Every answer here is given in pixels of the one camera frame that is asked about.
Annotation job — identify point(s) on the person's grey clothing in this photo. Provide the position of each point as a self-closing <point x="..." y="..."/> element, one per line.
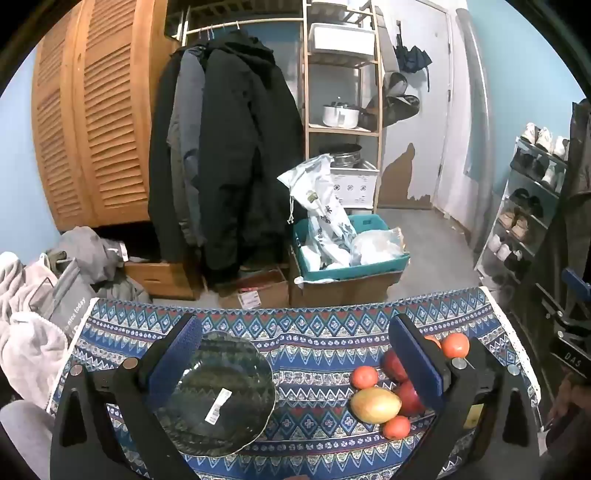
<point x="18" y="429"/>

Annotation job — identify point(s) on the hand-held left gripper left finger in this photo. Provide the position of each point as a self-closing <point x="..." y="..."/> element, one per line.
<point x="178" y="360"/>

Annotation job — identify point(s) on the dark hat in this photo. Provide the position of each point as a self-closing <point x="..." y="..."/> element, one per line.
<point x="401" y="108"/>

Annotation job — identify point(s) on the blue patterned tablecloth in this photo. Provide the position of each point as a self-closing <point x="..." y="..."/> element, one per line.
<point x="314" y="350"/>

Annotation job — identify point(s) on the large cardboard box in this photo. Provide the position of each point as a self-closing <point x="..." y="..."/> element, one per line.
<point x="341" y="291"/>

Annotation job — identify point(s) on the grey hat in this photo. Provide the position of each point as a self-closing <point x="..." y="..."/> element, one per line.
<point x="397" y="83"/>

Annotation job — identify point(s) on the large black hooded coat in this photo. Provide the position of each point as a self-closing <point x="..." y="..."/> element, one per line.
<point x="249" y="161"/>

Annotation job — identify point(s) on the grey clothes pile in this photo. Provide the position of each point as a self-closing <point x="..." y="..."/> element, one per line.
<point x="87" y="249"/>

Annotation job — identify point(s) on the white patterned box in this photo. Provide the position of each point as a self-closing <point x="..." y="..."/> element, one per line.
<point x="355" y="182"/>

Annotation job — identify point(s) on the metal pot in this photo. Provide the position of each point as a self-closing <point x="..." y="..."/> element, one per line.
<point x="346" y="156"/>

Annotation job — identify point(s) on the dark pan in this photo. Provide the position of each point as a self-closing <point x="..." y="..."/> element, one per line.
<point x="369" y="117"/>

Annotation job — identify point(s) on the white storage box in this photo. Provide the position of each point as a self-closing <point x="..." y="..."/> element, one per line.
<point x="341" y="39"/>

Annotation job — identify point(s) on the grey tote bag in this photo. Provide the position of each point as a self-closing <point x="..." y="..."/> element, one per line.
<point x="69" y="300"/>

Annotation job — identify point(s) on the small cardboard box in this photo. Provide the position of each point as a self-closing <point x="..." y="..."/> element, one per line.
<point x="258" y="291"/>

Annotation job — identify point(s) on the dark folded umbrella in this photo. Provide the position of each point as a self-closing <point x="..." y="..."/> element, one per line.
<point x="413" y="57"/>

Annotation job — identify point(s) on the metal shoe rack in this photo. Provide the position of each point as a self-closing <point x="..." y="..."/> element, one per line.
<point x="531" y="147"/>

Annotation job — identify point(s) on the orange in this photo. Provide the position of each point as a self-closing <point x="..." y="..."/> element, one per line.
<point x="432" y="342"/>
<point x="397" y="428"/>
<point x="455" y="345"/>
<point x="364" y="377"/>

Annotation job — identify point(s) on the wooden shelf unit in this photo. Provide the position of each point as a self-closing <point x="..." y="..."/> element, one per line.
<point x="305" y="92"/>

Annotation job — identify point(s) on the grey jacket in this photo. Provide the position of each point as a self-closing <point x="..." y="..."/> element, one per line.
<point x="187" y="115"/>

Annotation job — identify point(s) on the grey leaning board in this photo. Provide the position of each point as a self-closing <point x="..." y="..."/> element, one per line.
<point x="478" y="115"/>

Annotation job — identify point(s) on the yellow mango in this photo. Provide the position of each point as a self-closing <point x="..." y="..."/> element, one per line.
<point x="375" y="405"/>

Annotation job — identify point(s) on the clear plastic bag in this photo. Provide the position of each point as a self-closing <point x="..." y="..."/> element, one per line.
<point x="376" y="244"/>

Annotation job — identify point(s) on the white pot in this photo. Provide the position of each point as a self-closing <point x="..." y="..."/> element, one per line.
<point x="340" y="115"/>

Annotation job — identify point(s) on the wooden louvered wardrobe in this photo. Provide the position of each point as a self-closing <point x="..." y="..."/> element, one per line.
<point x="106" y="115"/>

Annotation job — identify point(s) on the clothes rail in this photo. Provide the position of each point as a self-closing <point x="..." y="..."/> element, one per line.
<point x="221" y="26"/>

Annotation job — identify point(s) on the red apple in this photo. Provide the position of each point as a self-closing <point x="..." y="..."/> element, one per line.
<point x="393" y="365"/>
<point x="408" y="399"/>

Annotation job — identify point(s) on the dark green glass plate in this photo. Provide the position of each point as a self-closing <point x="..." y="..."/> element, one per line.
<point x="231" y="369"/>

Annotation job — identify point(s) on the white door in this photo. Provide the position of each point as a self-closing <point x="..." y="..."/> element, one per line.
<point x="425" y="106"/>

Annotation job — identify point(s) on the person's right hand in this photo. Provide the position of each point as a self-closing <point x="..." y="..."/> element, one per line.
<point x="570" y="401"/>

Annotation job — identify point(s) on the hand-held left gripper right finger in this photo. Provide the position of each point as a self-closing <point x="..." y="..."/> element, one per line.
<point x="418" y="364"/>

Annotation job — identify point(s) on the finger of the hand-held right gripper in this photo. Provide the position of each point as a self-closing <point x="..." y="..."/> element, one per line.
<point x="568" y="310"/>
<point x="577" y="279"/>

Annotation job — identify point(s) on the group of shoes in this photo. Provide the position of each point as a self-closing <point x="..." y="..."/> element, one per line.
<point x="519" y="226"/>

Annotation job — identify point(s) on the beige fleece blanket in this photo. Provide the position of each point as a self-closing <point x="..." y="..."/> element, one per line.
<point x="18" y="286"/>

